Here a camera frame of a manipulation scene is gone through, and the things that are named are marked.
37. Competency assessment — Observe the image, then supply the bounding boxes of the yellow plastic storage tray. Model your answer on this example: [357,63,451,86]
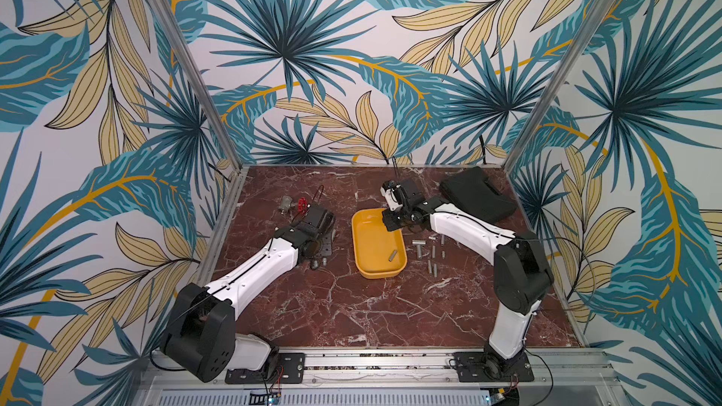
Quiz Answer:
[352,209,408,280]

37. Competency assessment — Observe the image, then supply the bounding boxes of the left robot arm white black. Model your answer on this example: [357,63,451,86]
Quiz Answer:
[159,204,335,383]

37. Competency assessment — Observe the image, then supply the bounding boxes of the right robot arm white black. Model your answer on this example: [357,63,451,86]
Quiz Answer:
[380,180,554,380]

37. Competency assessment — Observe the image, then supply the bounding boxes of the steel valve with red handwheel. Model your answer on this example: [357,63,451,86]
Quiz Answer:
[278,195,308,216]

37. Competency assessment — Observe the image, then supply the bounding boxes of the black tool case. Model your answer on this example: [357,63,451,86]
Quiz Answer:
[439,167,517,224]

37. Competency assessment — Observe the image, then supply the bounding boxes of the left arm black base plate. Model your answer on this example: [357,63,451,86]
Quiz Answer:
[225,353,306,386]

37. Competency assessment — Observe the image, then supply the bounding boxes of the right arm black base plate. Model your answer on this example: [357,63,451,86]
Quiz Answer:
[452,351,534,383]

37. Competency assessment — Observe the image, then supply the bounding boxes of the aluminium frame post left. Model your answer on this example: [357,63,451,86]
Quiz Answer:
[147,0,243,173]

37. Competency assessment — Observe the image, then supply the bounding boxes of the aluminium frame post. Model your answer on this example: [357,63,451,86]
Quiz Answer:
[147,0,243,173]
[503,0,615,175]

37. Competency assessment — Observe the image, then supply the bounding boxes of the aluminium front rail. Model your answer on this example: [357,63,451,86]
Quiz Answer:
[132,348,630,405]

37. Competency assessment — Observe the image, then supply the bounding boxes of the aluminium frame post right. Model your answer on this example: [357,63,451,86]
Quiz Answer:
[503,0,615,175]

